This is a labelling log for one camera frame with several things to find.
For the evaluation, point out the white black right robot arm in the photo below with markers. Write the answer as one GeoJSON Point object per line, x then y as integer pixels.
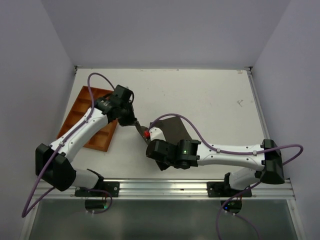
{"type": "Point", "coordinates": [258, 163]}

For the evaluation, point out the olive underwear with cream waistband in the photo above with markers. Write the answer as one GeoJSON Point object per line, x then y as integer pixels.
{"type": "Point", "coordinates": [176, 133]}

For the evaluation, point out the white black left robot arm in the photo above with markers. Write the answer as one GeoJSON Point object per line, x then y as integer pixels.
{"type": "Point", "coordinates": [53, 162]}

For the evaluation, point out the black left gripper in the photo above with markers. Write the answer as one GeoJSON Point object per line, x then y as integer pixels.
{"type": "Point", "coordinates": [131, 119]}

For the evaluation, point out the orange wooden compartment tray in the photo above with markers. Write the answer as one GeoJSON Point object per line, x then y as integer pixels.
{"type": "Point", "coordinates": [102, 139]}

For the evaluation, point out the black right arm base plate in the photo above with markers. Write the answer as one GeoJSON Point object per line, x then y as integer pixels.
{"type": "Point", "coordinates": [218, 189]}

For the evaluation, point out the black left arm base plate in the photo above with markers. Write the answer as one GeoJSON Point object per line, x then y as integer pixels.
{"type": "Point", "coordinates": [103, 189]}

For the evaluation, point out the aluminium frame rail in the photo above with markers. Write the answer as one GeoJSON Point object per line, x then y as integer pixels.
{"type": "Point", "coordinates": [190, 189]}

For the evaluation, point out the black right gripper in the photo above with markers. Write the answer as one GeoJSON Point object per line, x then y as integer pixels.
{"type": "Point", "coordinates": [164, 142]}

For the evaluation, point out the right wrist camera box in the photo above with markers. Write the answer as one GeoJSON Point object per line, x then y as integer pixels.
{"type": "Point", "coordinates": [154, 133]}

